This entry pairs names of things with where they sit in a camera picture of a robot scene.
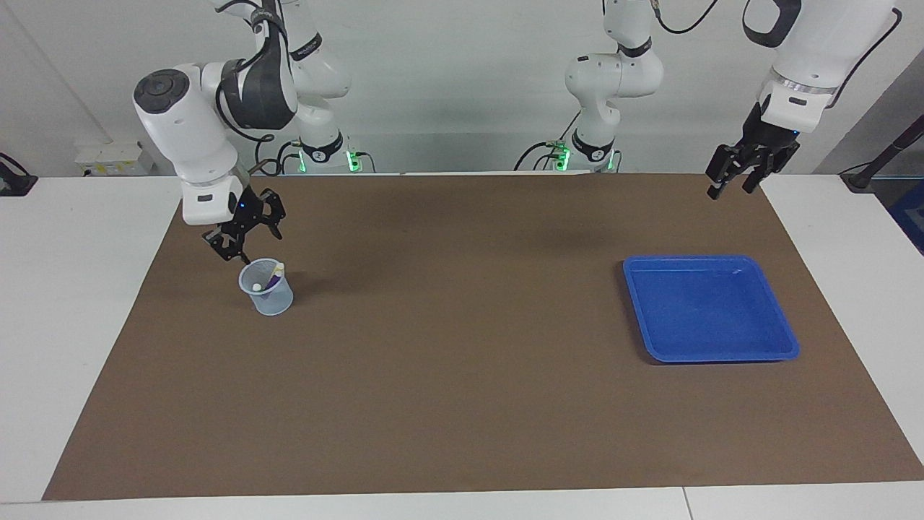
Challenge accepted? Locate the brown table mat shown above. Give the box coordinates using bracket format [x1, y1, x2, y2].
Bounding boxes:
[42, 172, 924, 501]

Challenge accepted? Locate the white wall socket box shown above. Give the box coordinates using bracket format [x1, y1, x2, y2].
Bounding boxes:
[74, 141, 156, 177]

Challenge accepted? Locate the blue crate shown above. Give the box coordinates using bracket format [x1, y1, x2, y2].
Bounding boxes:
[886, 181, 924, 255]

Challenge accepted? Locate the black stand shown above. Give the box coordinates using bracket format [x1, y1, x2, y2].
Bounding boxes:
[841, 114, 924, 193]

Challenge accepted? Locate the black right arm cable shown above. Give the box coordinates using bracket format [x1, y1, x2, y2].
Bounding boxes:
[215, 0, 304, 176]

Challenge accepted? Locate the grey mesh pen cup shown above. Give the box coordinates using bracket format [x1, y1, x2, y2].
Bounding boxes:
[238, 258, 295, 317]

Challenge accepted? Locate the black left base cable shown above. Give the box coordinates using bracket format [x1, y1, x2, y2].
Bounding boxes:
[514, 108, 582, 172]

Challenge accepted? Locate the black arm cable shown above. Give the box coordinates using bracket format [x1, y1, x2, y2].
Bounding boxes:
[215, 0, 304, 176]
[650, 0, 723, 35]

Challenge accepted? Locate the blue plastic tray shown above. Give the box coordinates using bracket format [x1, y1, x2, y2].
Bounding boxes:
[622, 254, 801, 364]

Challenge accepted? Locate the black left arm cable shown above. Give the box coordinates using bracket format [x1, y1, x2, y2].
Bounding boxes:
[650, 0, 723, 35]

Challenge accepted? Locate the black clamp mount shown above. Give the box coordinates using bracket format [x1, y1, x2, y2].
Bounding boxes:
[0, 153, 38, 196]

